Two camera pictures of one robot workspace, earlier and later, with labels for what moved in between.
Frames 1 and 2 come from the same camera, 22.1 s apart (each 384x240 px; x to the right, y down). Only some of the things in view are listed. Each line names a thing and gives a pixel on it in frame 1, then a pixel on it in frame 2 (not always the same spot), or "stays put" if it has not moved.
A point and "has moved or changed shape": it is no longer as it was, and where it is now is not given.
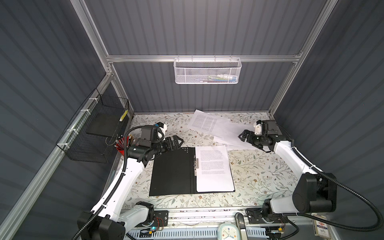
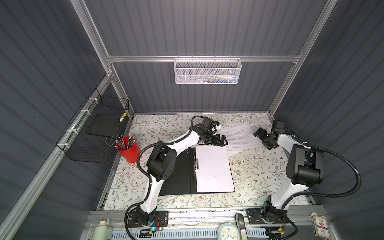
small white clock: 228,231 stays put
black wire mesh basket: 91,136 stays put
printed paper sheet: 206,122 has moved or changed shape
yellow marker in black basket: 123,115 stays put
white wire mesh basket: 207,70 stays put
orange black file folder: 173,172 stays put
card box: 321,229 stays put
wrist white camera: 164,129 to 218,128
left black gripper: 174,137 to 216,142
